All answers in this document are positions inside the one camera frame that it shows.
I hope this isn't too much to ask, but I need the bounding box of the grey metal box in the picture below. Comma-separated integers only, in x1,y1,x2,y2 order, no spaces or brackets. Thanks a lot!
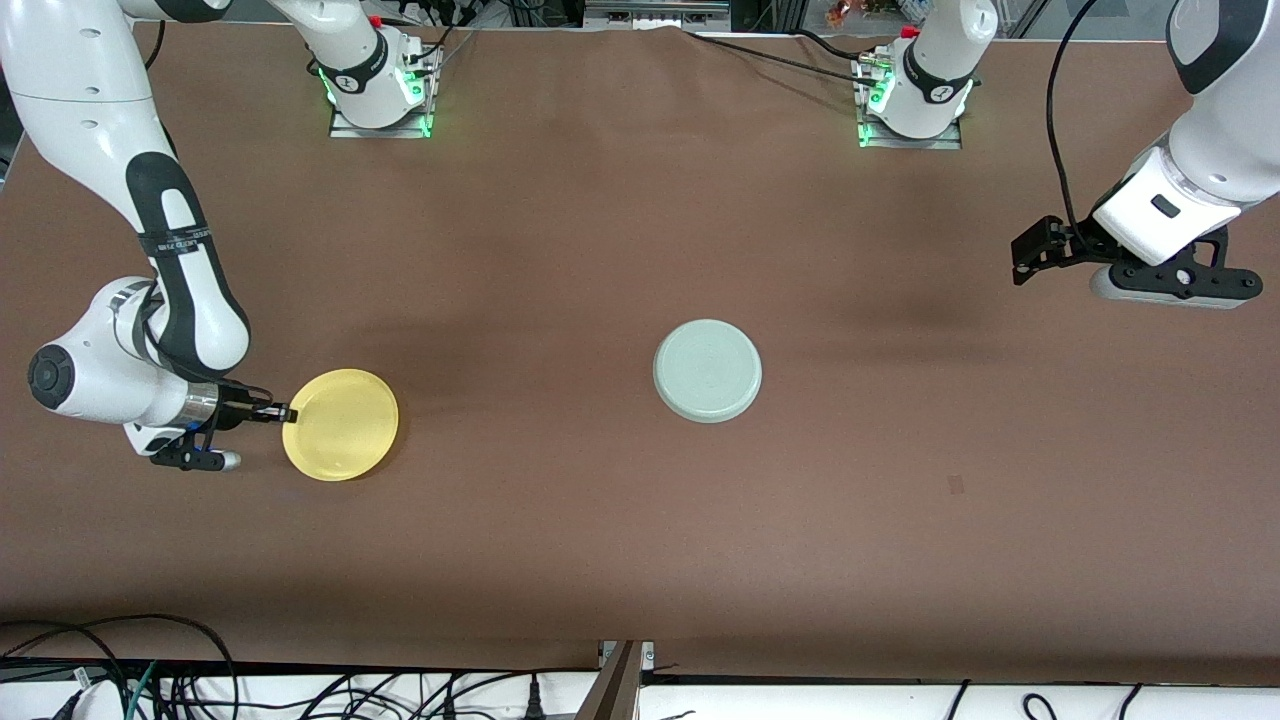
585,0,731,31

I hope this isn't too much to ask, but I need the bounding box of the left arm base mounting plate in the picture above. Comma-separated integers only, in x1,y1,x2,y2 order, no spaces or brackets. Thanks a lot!
856,55,966,151

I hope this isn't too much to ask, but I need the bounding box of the short black cable on table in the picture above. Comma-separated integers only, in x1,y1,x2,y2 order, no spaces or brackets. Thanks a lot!
795,27,867,61

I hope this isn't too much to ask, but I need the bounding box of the aluminium profile beam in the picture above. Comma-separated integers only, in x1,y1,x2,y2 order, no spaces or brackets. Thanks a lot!
575,640,656,720

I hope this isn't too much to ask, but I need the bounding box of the black curved cable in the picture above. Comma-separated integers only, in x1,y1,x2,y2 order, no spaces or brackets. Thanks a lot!
300,666,603,720

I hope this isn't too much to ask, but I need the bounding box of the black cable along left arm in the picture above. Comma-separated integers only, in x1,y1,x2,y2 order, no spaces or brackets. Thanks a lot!
1045,0,1106,251

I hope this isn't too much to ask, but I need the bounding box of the green cable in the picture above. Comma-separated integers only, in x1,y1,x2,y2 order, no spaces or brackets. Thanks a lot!
125,660,161,720

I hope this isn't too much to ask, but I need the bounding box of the white power adapter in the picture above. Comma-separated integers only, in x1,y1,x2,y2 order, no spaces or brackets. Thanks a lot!
60,680,126,720

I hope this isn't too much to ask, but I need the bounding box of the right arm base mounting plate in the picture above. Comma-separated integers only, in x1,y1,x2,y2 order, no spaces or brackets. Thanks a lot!
328,40,443,139

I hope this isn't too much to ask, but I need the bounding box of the brown table cover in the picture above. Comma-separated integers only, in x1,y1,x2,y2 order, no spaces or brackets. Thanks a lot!
0,18,1280,686

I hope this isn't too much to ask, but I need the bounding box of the long black cable on table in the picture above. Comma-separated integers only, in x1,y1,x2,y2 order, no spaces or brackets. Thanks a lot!
683,28,886,91

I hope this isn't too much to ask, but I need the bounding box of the yellow plastic plate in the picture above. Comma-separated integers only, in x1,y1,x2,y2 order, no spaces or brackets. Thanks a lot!
281,368,400,482

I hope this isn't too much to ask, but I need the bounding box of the black cable at right base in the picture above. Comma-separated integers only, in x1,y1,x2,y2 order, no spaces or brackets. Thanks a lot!
412,22,463,69

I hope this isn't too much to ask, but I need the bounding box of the pale green plastic plate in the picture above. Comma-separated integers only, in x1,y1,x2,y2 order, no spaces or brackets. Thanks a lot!
653,319,763,425

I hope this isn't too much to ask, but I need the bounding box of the large black looping cable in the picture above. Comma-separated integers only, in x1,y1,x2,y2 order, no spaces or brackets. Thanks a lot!
0,613,239,720

